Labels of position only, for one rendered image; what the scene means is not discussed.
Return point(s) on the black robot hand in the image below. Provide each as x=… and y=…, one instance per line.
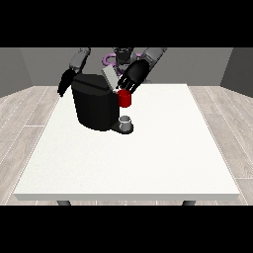
x=135, y=75
x=65, y=82

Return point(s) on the dark table leg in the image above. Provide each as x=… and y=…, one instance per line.
x=64, y=202
x=189, y=202

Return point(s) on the pale grey machine lid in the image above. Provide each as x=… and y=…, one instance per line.
x=109, y=75

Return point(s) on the red pod holder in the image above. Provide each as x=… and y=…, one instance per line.
x=124, y=98

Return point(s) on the small grey cup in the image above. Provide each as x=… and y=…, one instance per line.
x=125, y=122

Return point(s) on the grey robot trunk purple rings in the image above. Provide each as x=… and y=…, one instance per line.
x=119, y=58

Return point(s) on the black coffee machine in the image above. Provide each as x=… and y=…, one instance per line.
x=94, y=103

